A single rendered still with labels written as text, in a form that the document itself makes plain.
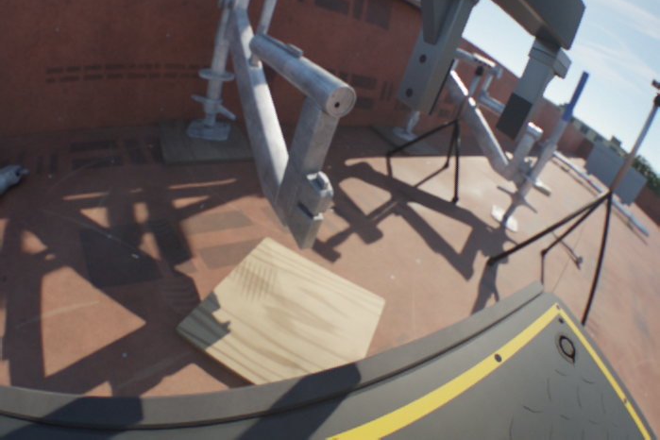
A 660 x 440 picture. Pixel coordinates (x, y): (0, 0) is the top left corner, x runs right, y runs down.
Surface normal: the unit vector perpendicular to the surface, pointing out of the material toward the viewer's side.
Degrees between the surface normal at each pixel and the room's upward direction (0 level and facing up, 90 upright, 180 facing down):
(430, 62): 90
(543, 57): 90
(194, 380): 0
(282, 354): 0
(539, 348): 0
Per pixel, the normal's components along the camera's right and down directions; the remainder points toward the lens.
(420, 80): -0.88, -0.01
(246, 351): 0.29, -0.80
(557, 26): 0.37, 0.61
